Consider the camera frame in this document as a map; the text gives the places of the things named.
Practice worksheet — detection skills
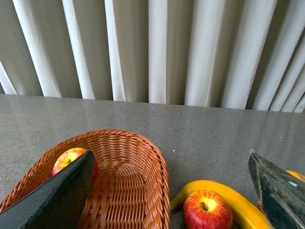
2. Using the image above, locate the yellow banana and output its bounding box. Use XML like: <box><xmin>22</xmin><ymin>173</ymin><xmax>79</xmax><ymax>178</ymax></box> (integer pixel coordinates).
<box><xmin>287</xmin><ymin>170</ymin><xmax>305</xmax><ymax>182</ymax></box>
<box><xmin>170</xmin><ymin>180</ymin><xmax>270</xmax><ymax>229</ymax></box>

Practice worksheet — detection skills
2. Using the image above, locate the red yellow apple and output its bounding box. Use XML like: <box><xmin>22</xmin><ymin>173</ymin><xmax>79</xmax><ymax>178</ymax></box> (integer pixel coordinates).
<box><xmin>183</xmin><ymin>189</ymin><xmax>233</xmax><ymax>229</ymax></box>
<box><xmin>52</xmin><ymin>147</ymin><xmax>87</xmax><ymax>176</ymax></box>

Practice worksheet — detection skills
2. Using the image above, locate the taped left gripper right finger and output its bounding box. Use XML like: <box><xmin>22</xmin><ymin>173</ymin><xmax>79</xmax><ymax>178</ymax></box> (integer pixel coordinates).
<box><xmin>248</xmin><ymin>150</ymin><xmax>305</xmax><ymax>229</ymax></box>

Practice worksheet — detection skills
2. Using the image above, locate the red yellow apple in basket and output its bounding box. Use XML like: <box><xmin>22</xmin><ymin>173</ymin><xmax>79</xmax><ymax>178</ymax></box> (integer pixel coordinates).
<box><xmin>52</xmin><ymin>147</ymin><xmax>87</xmax><ymax>176</ymax></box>

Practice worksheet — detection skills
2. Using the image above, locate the brown wicker basket left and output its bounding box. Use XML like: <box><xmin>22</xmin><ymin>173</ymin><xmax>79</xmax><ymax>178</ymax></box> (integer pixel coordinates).
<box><xmin>0</xmin><ymin>129</ymin><xmax>171</xmax><ymax>229</ymax></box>

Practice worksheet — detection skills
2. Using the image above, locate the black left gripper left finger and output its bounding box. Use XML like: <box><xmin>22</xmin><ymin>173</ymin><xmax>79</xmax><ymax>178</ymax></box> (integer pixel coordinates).
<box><xmin>0</xmin><ymin>150</ymin><xmax>95</xmax><ymax>229</ymax></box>

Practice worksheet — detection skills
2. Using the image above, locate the grey pleated curtain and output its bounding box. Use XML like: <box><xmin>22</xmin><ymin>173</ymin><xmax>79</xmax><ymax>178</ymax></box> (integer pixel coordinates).
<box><xmin>0</xmin><ymin>0</ymin><xmax>305</xmax><ymax>113</ymax></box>

